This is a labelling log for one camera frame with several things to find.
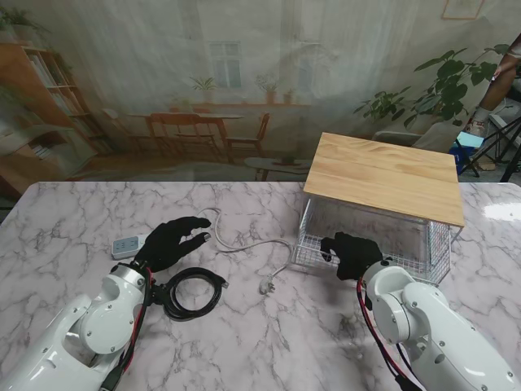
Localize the wire frame with wooden top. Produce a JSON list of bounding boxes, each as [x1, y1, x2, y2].
[[303, 131, 466, 286]]

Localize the blue storage box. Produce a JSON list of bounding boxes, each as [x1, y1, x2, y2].
[[449, 132, 485, 176]]

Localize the printed backdrop curtain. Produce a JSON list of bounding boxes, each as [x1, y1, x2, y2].
[[0, 0, 510, 182]]

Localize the white power strip with cord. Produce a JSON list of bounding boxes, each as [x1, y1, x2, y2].
[[112, 206, 295, 295]]

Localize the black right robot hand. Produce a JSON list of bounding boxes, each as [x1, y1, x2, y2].
[[320, 231, 383, 282]]

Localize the red black left arm cables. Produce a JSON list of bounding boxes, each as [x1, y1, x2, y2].
[[101, 266, 155, 391]]

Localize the white wire mesh drawer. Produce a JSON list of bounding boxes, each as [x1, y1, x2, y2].
[[289, 199, 453, 286]]

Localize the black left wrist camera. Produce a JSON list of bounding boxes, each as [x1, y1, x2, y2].
[[144, 283, 170, 306]]

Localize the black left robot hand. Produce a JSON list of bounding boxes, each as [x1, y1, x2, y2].
[[134, 217, 212, 273]]

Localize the red black right arm cables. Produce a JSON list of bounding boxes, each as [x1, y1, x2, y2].
[[357, 279, 428, 391]]

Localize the red black arm cables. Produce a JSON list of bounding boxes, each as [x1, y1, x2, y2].
[[101, 266, 155, 391], [357, 279, 428, 391]]

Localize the black coiled cable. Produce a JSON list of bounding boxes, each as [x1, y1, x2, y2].
[[156, 266, 230, 323]]

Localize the person in background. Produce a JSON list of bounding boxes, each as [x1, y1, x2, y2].
[[463, 42, 521, 138]]

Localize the black tripod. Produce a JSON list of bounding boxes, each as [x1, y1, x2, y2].
[[459, 116, 521, 183]]

